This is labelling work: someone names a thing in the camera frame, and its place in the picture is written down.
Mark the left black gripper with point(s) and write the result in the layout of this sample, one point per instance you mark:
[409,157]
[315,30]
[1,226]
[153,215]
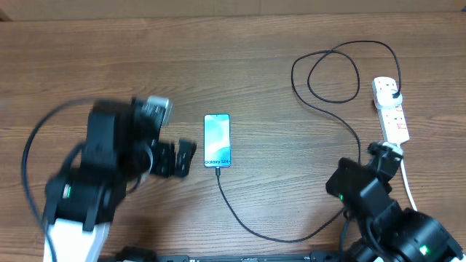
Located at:
[167,167]

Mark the Galaxy smartphone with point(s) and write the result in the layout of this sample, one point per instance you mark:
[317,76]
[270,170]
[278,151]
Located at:
[217,141]

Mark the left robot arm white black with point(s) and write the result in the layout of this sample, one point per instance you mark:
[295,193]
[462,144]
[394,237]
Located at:
[121,148]

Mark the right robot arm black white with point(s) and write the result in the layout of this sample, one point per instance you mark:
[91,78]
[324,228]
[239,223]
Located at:
[388,232]

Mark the white charger adapter plug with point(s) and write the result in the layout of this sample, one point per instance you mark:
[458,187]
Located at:
[387,99]

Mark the white power strip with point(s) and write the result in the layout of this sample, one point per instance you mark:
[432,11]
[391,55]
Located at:
[392,121]

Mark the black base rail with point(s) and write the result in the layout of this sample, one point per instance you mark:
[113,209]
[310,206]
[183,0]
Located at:
[137,254]

